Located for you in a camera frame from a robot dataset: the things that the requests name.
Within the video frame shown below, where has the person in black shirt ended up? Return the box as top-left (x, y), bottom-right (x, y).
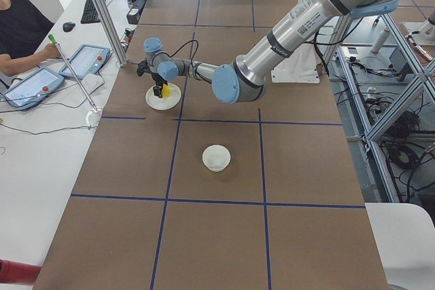
top-left (1, 0), bottom-right (60, 77)

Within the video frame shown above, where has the yellow lemon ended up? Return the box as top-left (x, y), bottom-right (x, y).
top-left (162, 85), bottom-right (171, 98)

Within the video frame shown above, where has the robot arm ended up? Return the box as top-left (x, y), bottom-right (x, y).
top-left (137, 0), bottom-right (398, 103)
top-left (403, 12), bottom-right (434, 62)

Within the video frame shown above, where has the white camera pillar with base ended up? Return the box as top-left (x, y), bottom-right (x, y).
top-left (271, 44), bottom-right (319, 84)

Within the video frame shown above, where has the black box on table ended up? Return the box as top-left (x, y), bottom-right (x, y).
top-left (126, 0), bottom-right (146, 25)

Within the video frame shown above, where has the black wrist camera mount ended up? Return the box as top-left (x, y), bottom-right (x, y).
top-left (137, 59), bottom-right (151, 77)

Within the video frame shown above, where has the white plate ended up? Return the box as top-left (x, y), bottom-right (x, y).
top-left (145, 83), bottom-right (181, 111)

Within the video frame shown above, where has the black keyboard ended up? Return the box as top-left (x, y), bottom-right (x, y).
top-left (80, 0), bottom-right (101, 24)

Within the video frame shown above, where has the black computer mouse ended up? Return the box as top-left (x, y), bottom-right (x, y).
top-left (63, 22), bottom-right (75, 33)

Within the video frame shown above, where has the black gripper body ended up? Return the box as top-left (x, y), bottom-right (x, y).
top-left (151, 73), bottom-right (168, 86)

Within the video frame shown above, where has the white bowl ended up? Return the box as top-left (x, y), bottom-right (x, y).
top-left (202, 145), bottom-right (231, 172)

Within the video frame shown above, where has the near blue teach pendant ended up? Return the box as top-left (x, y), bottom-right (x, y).
top-left (1, 67), bottom-right (65, 110)

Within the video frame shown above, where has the aluminium frame post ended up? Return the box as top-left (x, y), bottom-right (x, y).
top-left (92, 0), bottom-right (127, 67)

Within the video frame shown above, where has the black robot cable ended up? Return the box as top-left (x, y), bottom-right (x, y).
top-left (168, 39), bottom-right (201, 79)

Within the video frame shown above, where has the far blue teach pendant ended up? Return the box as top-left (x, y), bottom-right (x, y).
top-left (69, 44), bottom-right (111, 79)

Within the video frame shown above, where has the blue teach pendant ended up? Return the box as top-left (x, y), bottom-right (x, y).
top-left (69, 44), bottom-right (111, 79)
top-left (1, 67), bottom-right (65, 110)

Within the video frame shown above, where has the red cylinder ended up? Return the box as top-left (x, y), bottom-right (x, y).
top-left (0, 259), bottom-right (41, 286)

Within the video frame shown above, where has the metal reacher grabber tool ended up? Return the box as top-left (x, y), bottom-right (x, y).
top-left (48, 34), bottom-right (103, 130)

